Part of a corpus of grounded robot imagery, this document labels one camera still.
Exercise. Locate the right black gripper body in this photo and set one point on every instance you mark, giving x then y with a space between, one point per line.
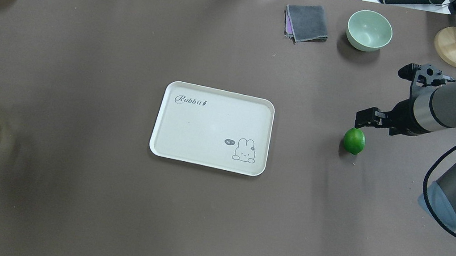
402 115

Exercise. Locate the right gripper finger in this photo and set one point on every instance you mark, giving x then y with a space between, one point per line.
366 118

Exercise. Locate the green lime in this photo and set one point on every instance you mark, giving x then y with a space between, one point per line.
354 141

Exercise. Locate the white rabbit tray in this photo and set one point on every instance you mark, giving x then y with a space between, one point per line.
214 128

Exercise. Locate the mint green bowl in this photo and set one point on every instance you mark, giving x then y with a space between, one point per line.
368 31

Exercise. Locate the grey folded cloth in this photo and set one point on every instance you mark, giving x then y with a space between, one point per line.
308 23

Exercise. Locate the purple cloth under grey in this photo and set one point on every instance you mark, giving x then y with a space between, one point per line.
288 28

